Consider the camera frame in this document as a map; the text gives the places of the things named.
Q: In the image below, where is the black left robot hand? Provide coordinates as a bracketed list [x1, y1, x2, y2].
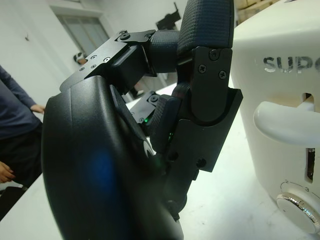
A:
[41, 0, 244, 240]

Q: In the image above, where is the white two-slot toaster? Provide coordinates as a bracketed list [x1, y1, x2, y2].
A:
[230, 0, 320, 238]

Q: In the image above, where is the person in dark blue shirt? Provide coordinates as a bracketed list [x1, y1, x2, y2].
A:
[0, 64, 47, 188]

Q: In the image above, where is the grey framed window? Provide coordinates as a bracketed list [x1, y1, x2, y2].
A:
[55, 13, 111, 55]

